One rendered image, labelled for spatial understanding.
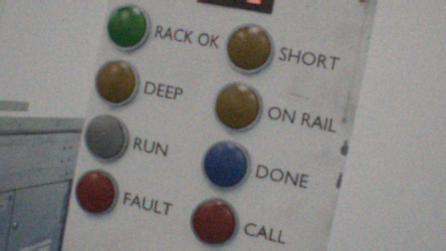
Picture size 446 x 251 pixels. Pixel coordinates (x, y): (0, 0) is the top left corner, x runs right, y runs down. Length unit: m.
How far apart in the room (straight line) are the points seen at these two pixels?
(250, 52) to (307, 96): 0.04
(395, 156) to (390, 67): 0.54
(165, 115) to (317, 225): 0.12
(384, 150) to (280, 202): 3.40
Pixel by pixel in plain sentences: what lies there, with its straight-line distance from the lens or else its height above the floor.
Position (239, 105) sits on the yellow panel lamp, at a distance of 0.37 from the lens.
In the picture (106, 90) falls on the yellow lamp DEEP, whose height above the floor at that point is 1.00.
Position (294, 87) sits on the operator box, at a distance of 0.37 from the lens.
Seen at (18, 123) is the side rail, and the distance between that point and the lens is 1.56.
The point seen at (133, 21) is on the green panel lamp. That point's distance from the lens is 0.39.
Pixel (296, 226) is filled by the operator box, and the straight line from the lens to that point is 0.38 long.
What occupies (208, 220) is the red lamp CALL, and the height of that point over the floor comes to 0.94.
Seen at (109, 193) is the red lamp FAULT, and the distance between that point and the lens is 0.40.
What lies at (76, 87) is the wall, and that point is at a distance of 4.40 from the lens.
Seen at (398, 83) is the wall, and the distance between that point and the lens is 3.78.
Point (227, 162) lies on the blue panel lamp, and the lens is 0.37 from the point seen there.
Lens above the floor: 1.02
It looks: 3 degrees down
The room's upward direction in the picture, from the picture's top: 11 degrees clockwise
